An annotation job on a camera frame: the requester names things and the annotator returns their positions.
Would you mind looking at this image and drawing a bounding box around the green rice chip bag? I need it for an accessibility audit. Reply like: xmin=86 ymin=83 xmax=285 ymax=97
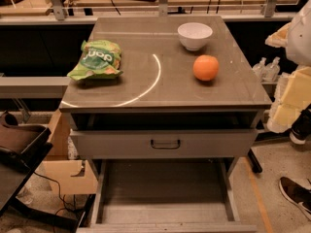
xmin=67 ymin=40 xmax=122 ymax=81

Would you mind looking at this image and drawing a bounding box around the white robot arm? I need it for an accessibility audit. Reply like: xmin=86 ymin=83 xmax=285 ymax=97
xmin=265 ymin=0 xmax=311 ymax=133

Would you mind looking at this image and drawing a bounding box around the grey drawer cabinet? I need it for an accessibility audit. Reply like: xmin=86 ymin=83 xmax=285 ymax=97
xmin=58 ymin=15 xmax=273 ymax=233

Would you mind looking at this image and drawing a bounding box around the open grey middle drawer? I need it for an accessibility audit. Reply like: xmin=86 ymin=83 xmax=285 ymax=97
xmin=77 ymin=159 xmax=257 ymax=233

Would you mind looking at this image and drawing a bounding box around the orange fruit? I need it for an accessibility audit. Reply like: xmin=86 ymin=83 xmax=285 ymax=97
xmin=192 ymin=55 xmax=220 ymax=81

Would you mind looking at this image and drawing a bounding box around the white ceramic bowl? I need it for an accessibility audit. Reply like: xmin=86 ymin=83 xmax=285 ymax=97
xmin=178 ymin=22 xmax=213 ymax=51

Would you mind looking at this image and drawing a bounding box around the clear plastic bottle left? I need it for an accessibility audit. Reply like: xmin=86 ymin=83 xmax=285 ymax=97
xmin=252 ymin=57 xmax=266 ymax=81

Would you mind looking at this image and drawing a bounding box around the clear plastic bottle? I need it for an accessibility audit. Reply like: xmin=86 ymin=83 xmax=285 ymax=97
xmin=262 ymin=57 xmax=280 ymax=82
xmin=252 ymin=57 xmax=266 ymax=81

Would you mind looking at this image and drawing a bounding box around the cardboard box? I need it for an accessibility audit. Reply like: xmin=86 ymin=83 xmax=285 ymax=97
xmin=43 ymin=110 xmax=98 ymax=195

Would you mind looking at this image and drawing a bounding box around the clear plastic bottle right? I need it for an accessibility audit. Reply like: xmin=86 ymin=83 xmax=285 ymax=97
xmin=262 ymin=57 xmax=280 ymax=82

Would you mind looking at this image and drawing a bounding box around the dark tray cart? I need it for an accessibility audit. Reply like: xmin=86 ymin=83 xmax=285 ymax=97
xmin=0 ymin=112 xmax=52 ymax=212

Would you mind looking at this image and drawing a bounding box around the black white sneaker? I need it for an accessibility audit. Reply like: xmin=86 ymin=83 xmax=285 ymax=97
xmin=279 ymin=177 xmax=311 ymax=220

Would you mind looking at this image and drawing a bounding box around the grey upper drawer with handle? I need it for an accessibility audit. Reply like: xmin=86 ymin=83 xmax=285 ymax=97
xmin=70 ymin=129 xmax=258 ymax=159

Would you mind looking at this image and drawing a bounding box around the black floor cable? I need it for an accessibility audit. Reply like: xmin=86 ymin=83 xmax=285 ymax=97
xmin=33 ymin=171 xmax=86 ymax=216

